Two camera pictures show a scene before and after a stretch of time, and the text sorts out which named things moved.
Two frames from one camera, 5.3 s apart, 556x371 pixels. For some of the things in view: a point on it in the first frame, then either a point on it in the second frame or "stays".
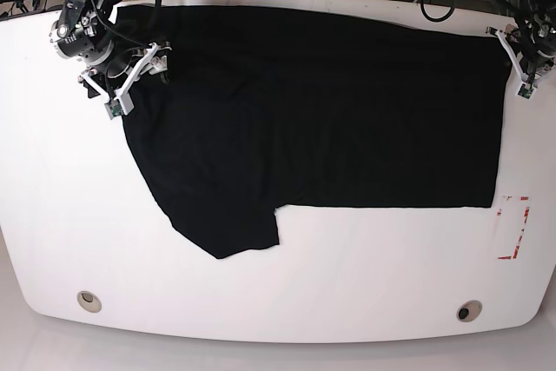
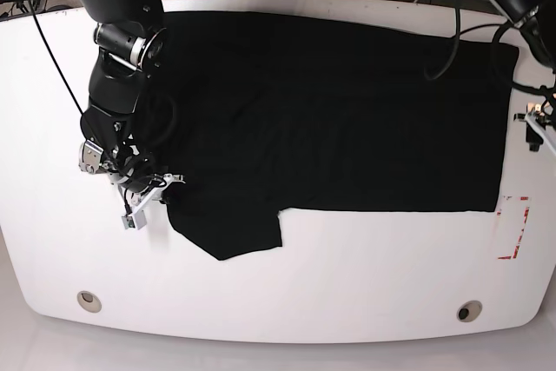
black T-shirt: x=263 y=108 stays
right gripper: x=533 y=48 -> x=542 y=116
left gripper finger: x=164 y=76 -> x=169 y=194
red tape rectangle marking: x=499 y=213 stays
